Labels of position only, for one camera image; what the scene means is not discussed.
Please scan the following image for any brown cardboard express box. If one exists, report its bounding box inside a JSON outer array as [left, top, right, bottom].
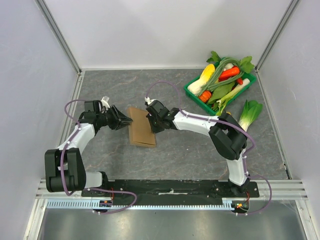
[[127, 107, 156, 148]]

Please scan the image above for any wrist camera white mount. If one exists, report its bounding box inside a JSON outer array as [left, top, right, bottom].
[[98, 96, 110, 113], [144, 97, 156, 106]]

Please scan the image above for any white green leek toy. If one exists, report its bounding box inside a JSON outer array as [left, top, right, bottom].
[[217, 78, 251, 108]]

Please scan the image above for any grey slotted cable duct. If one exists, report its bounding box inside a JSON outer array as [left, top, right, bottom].
[[46, 198, 237, 211]]

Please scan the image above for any bok choy toy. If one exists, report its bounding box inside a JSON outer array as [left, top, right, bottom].
[[238, 100, 263, 131]]

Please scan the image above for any small orange pumpkin toy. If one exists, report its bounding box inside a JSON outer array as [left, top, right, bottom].
[[198, 90, 212, 103]]

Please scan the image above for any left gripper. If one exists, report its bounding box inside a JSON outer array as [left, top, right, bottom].
[[97, 104, 134, 131]]

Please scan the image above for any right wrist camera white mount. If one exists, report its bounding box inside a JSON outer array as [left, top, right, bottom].
[[144, 97, 156, 106]]

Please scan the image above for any orange carrot toy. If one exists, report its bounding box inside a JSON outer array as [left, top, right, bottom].
[[218, 66, 240, 82]]

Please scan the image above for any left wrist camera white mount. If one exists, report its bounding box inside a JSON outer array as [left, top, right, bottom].
[[98, 96, 110, 113]]

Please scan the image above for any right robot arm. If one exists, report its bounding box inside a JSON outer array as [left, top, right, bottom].
[[145, 97, 250, 197]]

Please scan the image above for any green leafy vegetable toy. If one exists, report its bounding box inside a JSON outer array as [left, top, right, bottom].
[[207, 81, 235, 116]]

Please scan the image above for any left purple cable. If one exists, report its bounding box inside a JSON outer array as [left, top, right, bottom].
[[58, 99, 139, 216]]

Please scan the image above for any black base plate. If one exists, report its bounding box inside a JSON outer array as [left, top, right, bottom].
[[81, 179, 260, 207]]

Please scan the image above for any green long beans toy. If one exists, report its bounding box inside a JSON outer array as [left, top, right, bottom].
[[196, 57, 245, 97]]

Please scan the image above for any yellow napa cabbage toy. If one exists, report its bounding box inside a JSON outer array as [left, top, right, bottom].
[[187, 63, 216, 96]]

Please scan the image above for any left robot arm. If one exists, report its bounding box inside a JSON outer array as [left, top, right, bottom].
[[44, 99, 133, 197]]

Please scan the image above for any green plastic tray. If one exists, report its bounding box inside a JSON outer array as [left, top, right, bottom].
[[183, 56, 258, 118]]

